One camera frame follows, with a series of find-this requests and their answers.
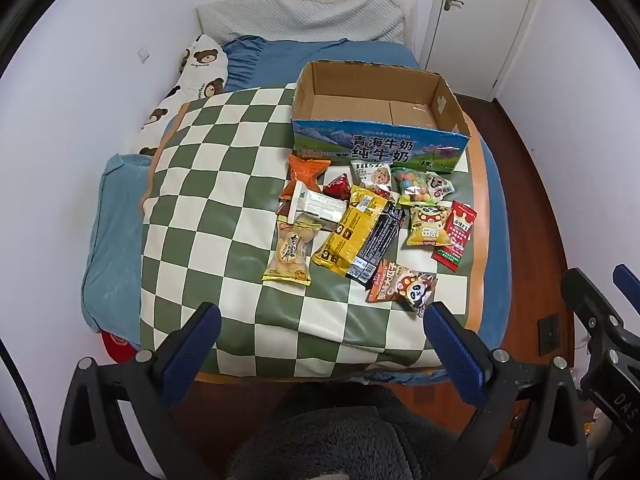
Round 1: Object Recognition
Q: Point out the red stick snack packet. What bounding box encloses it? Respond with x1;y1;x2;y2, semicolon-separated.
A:
431;200;479;272

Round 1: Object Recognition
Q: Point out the blue ruffled bed cover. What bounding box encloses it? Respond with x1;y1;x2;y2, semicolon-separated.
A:
222;36;421;93

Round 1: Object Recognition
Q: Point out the small white panda packet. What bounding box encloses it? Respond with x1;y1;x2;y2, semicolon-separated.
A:
425;171;456;200

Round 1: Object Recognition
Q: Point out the red patterned object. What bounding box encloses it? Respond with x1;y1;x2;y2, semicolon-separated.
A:
100;330;144;364

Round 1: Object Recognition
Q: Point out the white door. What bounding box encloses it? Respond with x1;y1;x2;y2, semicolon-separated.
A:
417;0;547;100

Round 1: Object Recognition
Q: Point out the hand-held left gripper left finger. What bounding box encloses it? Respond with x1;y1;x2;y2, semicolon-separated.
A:
56;302;223;480

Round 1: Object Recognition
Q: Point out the orange snack packet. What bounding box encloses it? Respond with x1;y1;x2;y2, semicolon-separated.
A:
277;154;332;206

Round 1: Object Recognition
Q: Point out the brown panda snack packet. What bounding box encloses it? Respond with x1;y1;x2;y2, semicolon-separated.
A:
365;259;439;319

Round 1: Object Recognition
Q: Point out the black cable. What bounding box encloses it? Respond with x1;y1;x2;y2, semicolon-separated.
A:
0;340;57;480

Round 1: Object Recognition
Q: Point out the long yellow snack packet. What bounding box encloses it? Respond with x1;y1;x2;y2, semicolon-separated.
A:
311;185;390;277

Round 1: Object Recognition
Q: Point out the green white checkered blanket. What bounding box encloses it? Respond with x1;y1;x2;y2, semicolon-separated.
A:
137;85;488;378

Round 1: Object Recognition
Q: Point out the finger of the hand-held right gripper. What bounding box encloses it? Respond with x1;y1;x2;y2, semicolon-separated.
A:
560;268;632;361
612;263;640;313

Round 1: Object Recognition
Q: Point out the bear print pillow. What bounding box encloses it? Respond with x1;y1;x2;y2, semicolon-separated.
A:
130;34;231;157

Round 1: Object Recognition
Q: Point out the black snack packet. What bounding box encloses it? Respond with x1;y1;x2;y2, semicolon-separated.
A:
345;205;406;284

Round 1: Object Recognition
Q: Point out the colourful candy ball packet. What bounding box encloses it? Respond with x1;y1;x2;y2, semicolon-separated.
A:
391;167;434;207

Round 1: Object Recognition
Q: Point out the grey textured pillow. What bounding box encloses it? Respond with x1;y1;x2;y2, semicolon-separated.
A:
195;0;408;47

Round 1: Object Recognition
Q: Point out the printed cardboard box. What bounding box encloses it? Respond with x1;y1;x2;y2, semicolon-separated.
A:
291;60;472;171

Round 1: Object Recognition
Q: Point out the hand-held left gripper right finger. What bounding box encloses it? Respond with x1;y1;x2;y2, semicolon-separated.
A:
422;301;588;480

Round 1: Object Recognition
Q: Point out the red triangular snack packet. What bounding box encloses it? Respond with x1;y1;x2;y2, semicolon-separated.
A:
322;173;354;200

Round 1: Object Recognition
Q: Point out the white tube snack packet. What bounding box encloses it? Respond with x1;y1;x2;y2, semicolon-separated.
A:
277;182;349;227

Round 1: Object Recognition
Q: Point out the pale bun snack packet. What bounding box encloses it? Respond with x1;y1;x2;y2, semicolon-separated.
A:
261;214;321;286

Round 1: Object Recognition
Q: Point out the cookie snack packet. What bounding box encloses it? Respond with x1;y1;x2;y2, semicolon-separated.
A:
350;160;394;199

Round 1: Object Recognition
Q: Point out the yellow panda snack packet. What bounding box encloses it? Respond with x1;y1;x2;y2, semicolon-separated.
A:
406;200;454;249

